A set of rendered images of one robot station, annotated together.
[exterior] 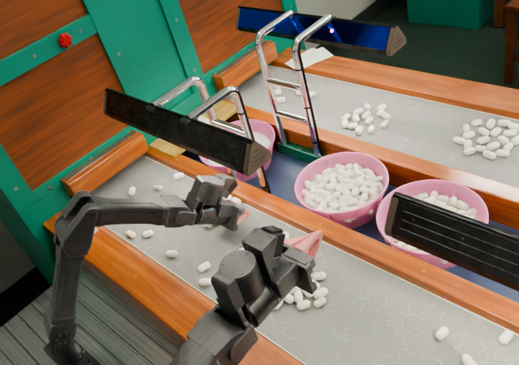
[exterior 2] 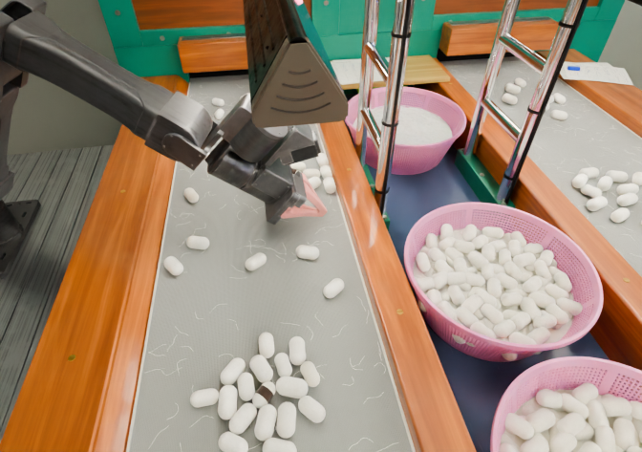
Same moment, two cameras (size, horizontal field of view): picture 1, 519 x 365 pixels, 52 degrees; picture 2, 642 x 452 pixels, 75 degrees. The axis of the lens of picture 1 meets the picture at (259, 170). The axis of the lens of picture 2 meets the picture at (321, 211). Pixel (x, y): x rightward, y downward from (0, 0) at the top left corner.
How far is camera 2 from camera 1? 0.89 m
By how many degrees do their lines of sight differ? 21
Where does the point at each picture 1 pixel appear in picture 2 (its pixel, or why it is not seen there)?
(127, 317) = not seen: hidden behind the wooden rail
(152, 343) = not seen: hidden behind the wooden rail
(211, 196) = (246, 141)
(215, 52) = not seen: outside the picture
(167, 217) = (150, 130)
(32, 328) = (30, 175)
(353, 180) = (523, 276)
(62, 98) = not seen: outside the picture
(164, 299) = (102, 248)
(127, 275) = (118, 183)
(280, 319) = (181, 433)
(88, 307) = (88, 193)
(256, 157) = (293, 89)
